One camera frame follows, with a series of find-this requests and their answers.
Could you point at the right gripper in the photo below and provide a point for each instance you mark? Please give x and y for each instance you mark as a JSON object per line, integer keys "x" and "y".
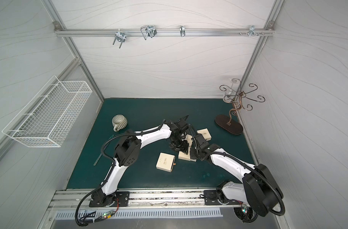
{"x": 195, "y": 140}

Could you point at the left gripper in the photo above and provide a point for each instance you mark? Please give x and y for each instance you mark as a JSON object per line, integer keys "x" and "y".
{"x": 177, "y": 139}

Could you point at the cream jewelry box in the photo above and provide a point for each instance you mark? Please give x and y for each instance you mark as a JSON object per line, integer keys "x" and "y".
{"x": 189, "y": 140}
{"x": 205, "y": 133}
{"x": 186, "y": 157}
{"x": 165, "y": 162}

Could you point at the cream jewelry box top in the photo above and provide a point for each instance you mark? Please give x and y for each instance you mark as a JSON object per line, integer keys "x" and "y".
{"x": 205, "y": 133}

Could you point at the cream jewelry box front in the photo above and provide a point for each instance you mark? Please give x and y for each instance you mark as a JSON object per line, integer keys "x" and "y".
{"x": 165, "y": 162}

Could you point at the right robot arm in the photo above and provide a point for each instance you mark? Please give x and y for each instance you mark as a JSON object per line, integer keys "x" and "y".
{"x": 257, "y": 194}

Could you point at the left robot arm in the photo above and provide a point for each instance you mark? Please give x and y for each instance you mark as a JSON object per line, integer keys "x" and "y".
{"x": 131, "y": 142}

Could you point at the metal jewelry tree stand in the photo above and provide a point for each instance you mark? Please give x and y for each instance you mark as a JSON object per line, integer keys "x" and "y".
{"x": 234, "y": 95}

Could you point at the grey ribbed ceramic mug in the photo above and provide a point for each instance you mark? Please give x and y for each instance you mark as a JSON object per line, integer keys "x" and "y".
{"x": 119, "y": 122}

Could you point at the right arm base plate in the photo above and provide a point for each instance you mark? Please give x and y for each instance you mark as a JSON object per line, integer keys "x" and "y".
{"x": 215, "y": 197}

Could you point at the metal clamp bracket small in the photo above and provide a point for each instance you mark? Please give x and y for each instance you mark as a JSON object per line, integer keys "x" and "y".
{"x": 182, "y": 31}

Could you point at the metal clamp bracket middle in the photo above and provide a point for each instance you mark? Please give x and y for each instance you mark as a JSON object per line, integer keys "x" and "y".
{"x": 148, "y": 31}

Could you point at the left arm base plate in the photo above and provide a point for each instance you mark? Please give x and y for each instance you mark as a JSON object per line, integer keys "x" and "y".
{"x": 99, "y": 199}

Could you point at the metal clamp bracket left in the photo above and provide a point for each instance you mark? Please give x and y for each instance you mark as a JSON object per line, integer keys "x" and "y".
{"x": 119, "y": 38}

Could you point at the metal clamp bracket right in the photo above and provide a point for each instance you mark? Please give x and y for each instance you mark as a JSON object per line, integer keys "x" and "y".
{"x": 251, "y": 32}

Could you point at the white wire basket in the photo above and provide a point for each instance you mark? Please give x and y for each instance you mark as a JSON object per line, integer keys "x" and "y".
{"x": 45, "y": 121}

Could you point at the aluminium crossbar rail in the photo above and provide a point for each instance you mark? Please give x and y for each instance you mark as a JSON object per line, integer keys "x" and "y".
{"x": 160, "y": 32}

